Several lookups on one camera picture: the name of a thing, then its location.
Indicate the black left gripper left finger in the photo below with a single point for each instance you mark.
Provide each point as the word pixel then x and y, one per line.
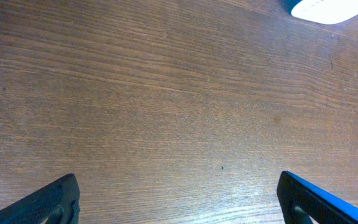
pixel 57 202

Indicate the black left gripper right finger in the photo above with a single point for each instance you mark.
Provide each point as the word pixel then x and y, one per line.
pixel 303 202

